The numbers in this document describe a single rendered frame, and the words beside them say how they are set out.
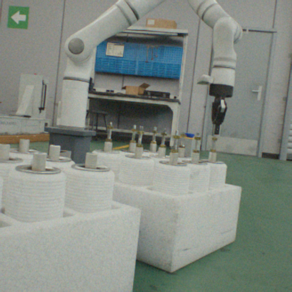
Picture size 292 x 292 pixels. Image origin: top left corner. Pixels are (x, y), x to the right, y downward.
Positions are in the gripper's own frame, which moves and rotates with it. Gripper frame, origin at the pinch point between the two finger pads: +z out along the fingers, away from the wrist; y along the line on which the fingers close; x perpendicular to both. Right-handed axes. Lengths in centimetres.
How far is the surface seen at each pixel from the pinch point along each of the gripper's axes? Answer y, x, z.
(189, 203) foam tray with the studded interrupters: -25.7, 9.9, 18.7
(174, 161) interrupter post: -19.8, 14.0, 9.2
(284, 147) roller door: 462, -212, 15
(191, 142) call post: 20.7, 4.1, 5.6
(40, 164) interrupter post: -54, 40, 9
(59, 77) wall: 537, 177, -63
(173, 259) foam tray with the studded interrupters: -29.3, 12.7, 31.8
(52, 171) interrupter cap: -55, 37, 10
